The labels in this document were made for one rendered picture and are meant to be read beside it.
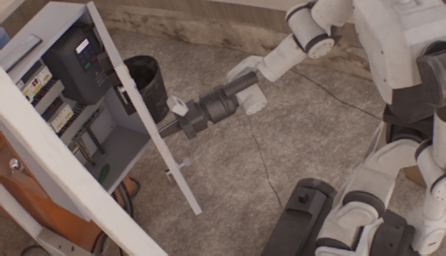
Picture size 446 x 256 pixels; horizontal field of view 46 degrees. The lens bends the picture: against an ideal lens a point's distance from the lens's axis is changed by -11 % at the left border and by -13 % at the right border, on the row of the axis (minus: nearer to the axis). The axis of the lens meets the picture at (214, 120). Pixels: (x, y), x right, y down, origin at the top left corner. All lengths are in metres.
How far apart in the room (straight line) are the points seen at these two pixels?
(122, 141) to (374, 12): 1.22
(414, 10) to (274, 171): 1.67
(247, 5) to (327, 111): 0.71
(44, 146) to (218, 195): 1.52
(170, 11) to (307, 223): 1.76
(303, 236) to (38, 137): 1.23
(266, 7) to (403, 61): 1.96
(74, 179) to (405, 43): 0.78
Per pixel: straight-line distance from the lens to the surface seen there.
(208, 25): 3.36
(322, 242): 2.00
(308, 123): 2.83
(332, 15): 1.44
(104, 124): 2.14
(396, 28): 1.12
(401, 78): 1.15
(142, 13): 3.66
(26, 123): 1.25
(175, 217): 2.69
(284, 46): 1.53
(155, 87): 3.00
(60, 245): 2.55
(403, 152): 1.43
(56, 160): 1.31
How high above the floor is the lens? 2.02
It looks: 42 degrees down
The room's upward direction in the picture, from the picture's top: 24 degrees counter-clockwise
